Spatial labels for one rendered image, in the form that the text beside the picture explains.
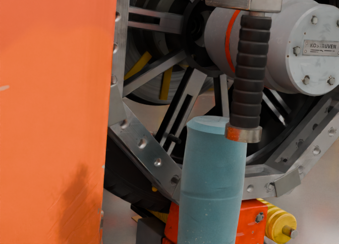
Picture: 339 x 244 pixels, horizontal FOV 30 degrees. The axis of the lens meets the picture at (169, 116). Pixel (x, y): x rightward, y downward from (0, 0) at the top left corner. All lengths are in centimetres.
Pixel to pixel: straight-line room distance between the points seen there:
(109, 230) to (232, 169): 158
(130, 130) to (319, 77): 28
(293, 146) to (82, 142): 74
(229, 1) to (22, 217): 39
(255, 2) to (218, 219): 32
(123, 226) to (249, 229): 141
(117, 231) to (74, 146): 195
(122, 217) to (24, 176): 210
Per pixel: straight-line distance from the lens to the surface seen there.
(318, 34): 90
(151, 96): 122
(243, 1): 73
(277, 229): 116
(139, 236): 128
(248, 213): 108
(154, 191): 107
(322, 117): 120
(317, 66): 90
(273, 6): 74
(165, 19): 104
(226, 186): 87
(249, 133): 74
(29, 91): 45
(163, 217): 123
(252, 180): 107
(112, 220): 252
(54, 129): 46
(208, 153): 86
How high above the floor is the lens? 92
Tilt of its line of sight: 12 degrees down
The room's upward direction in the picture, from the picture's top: 5 degrees clockwise
